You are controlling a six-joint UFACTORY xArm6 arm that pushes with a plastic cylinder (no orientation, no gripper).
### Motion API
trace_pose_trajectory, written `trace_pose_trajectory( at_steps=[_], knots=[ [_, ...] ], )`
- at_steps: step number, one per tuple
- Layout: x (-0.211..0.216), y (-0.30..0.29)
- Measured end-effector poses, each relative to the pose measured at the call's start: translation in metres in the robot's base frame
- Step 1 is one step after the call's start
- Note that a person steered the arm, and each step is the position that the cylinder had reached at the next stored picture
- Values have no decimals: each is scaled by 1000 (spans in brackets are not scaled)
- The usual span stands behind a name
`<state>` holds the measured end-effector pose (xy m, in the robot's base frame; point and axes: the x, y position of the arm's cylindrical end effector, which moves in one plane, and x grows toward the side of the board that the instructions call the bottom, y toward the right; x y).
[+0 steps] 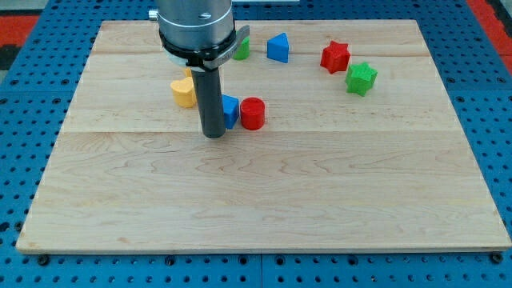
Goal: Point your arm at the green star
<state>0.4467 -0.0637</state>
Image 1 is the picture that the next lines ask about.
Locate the blue cube block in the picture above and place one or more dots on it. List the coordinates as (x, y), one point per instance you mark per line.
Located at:
(230, 110)

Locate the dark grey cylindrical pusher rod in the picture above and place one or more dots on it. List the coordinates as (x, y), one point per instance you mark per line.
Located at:
(209, 98)

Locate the red cylinder block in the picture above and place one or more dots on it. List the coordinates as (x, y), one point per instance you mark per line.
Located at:
(252, 112)

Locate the green star block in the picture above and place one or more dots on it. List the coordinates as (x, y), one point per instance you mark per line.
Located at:
(360, 78)

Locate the yellow heart block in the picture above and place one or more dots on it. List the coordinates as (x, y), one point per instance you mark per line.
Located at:
(183, 92)

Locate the red star block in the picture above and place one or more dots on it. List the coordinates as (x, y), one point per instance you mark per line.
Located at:
(335, 57)

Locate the blue triangle block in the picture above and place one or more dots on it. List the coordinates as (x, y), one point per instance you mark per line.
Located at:
(277, 48)

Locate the green block behind arm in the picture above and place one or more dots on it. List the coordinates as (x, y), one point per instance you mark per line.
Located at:
(243, 51)

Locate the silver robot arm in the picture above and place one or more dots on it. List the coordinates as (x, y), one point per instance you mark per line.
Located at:
(199, 34)

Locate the light wooden board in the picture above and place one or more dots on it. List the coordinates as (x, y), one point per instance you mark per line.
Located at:
(328, 173)

